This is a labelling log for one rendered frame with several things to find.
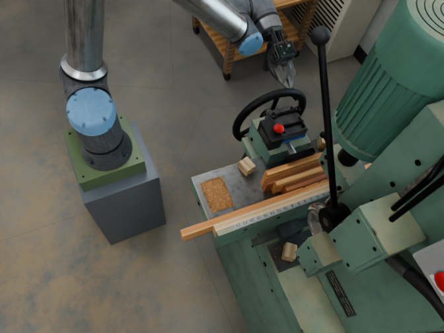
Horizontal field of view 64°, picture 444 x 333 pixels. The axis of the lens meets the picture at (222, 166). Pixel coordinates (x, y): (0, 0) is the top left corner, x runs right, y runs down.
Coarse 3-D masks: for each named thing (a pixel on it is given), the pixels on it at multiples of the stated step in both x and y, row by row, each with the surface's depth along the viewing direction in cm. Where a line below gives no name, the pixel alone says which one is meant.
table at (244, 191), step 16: (256, 160) 108; (208, 176) 104; (224, 176) 104; (240, 176) 105; (256, 176) 105; (240, 192) 102; (256, 192) 103; (208, 208) 99; (240, 208) 100; (272, 224) 101; (224, 240) 96
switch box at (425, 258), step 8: (440, 240) 47; (424, 248) 50; (432, 248) 49; (440, 248) 47; (416, 256) 52; (424, 256) 50; (432, 256) 49; (440, 256) 48; (424, 264) 51; (432, 264) 49; (440, 264) 48; (424, 272) 51; (432, 272) 50; (440, 296) 50
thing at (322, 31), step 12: (312, 36) 63; (324, 36) 62; (324, 48) 63; (324, 60) 64; (324, 72) 65; (324, 84) 66; (324, 96) 67; (324, 108) 67; (324, 120) 68; (324, 132) 70; (336, 192) 74; (336, 204) 75; (324, 216) 76; (336, 216) 74; (324, 228) 78
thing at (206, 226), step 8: (312, 184) 101; (288, 192) 99; (296, 192) 99; (304, 192) 100; (264, 200) 97; (272, 200) 98; (280, 200) 98; (248, 208) 96; (256, 208) 96; (224, 216) 94; (232, 216) 94; (200, 224) 93; (208, 224) 93; (184, 232) 91; (192, 232) 91; (200, 232) 93; (208, 232) 96
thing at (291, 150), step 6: (288, 144) 104; (288, 150) 104; (294, 150) 104; (306, 150) 100; (312, 150) 100; (288, 156) 98; (294, 156) 99; (300, 156) 99; (306, 156) 101; (288, 162) 99
